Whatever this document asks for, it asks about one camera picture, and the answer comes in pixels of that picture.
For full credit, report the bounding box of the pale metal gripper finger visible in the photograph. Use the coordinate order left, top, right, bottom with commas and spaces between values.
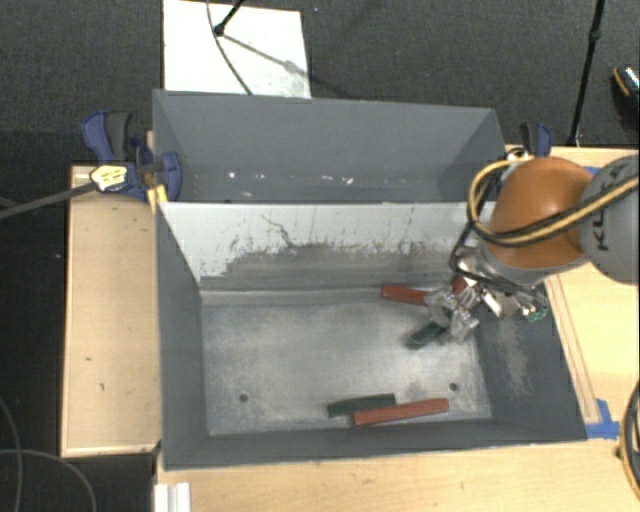
424, 289, 457, 329
448, 288, 482, 344

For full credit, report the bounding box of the dark green block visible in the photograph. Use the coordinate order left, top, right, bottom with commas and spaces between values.
403, 321, 450, 350
326, 393, 398, 419

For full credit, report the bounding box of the red-brown flat block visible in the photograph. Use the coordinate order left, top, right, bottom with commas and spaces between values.
350, 397, 450, 428
381, 276, 470, 308

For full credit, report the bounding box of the grey metal bin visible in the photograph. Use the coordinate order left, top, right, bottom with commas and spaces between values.
151, 88, 589, 471

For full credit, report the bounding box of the pale wood flat board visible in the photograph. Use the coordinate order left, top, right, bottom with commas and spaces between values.
59, 164, 164, 459

